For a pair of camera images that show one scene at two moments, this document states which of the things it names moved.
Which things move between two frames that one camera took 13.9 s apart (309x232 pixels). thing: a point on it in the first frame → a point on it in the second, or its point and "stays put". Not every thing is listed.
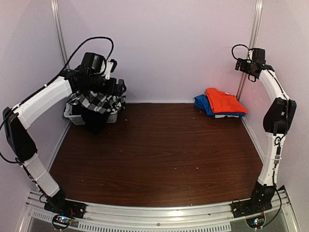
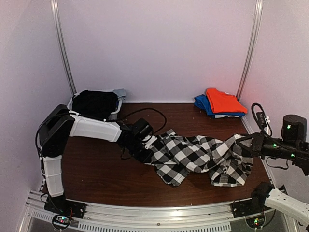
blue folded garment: (201, 102) stays put
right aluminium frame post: (258, 7) stays put
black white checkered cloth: (100, 103) → (175, 155)
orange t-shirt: (222, 102) stays put
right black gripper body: (243, 68) → (285, 150)
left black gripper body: (95, 85) → (134, 152)
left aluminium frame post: (55, 8) stays put
